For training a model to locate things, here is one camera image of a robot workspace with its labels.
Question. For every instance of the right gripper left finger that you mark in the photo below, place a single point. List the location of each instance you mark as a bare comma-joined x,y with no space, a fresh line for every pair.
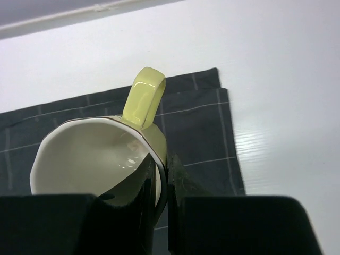
119,222

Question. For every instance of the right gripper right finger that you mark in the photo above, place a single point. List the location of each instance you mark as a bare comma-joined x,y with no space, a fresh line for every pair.
202,223

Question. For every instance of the pale yellow paper cup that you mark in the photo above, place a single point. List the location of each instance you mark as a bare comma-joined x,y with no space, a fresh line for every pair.
101,154

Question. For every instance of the dark checked cloth napkin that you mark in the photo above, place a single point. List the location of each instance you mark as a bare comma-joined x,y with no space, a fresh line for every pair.
194,115

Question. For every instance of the aluminium rail back edge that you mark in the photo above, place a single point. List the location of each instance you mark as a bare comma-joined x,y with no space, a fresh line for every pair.
19,18

